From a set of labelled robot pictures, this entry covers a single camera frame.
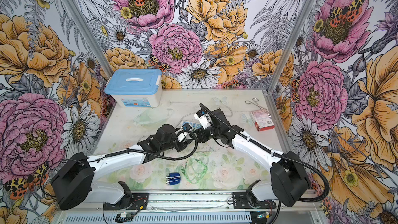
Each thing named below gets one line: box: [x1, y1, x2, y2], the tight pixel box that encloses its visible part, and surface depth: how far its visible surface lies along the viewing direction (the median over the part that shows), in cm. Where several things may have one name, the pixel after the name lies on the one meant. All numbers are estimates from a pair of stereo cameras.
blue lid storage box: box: [104, 68, 163, 108], surface depth 106 cm
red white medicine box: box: [249, 109, 276, 132], surface depth 101 cm
